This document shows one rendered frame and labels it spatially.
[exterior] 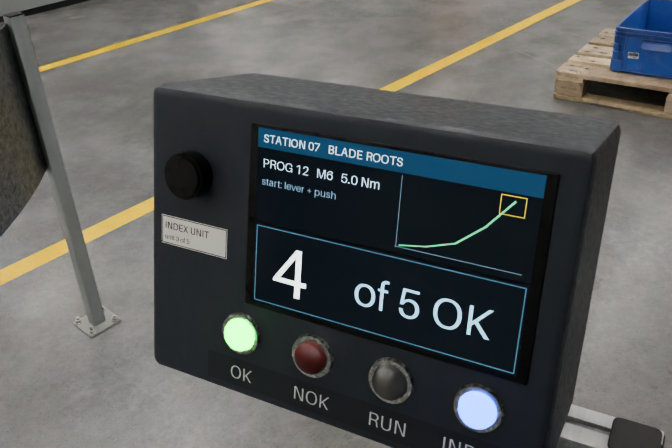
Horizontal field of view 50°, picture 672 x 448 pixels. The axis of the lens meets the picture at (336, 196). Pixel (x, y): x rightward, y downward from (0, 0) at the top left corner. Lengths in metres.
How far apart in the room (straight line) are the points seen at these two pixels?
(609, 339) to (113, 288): 1.56
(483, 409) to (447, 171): 0.12
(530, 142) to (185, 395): 1.78
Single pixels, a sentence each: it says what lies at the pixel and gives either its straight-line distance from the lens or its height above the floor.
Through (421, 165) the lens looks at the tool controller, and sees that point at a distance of 0.37.
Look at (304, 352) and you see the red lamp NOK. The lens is 0.43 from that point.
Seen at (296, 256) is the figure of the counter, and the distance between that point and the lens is 0.41.
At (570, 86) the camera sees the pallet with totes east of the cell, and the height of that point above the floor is 0.08.
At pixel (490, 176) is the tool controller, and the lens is 0.36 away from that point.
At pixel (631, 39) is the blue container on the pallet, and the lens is 3.74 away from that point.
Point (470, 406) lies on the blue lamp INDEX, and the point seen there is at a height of 1.12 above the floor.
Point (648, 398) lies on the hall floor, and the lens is 2.09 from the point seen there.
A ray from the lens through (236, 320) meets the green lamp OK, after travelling 0.45.
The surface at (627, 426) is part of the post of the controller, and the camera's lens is 0.50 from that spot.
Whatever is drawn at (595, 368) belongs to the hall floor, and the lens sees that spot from 2.13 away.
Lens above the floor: 1.40
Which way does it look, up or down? 29 degrees down
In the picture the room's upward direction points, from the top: 3 degrees counter-clockwise
